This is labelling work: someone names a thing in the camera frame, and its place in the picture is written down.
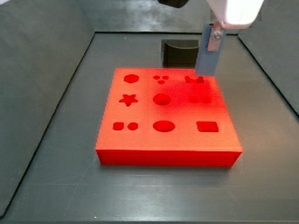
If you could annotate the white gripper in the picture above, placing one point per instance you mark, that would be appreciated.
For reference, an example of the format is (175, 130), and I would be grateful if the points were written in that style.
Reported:
(236, 14)

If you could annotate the red shape sorter box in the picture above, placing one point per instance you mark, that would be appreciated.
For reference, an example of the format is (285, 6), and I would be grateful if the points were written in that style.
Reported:
(166, 118)

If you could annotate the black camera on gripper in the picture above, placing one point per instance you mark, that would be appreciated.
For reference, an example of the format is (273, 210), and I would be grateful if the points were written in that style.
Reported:
(174, 3)

